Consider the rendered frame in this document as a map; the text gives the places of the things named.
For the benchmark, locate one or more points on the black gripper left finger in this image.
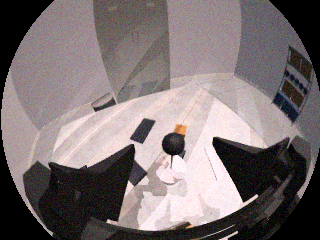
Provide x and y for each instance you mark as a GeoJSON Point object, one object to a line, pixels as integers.
{"type": "Point", "coordinates": [103, 183]}

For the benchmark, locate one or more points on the brown cube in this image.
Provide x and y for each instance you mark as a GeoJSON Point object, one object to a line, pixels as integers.
{"type": "Point", "coordinates": [182, 129]}

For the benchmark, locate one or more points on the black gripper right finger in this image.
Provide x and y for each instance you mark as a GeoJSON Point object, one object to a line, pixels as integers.
{"type": "Point", "coordinates": [247, 166]}

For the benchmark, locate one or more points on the glass french press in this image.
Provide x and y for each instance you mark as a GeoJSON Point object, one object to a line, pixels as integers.
{"type": "Point", "coordinates": [171, 168]}

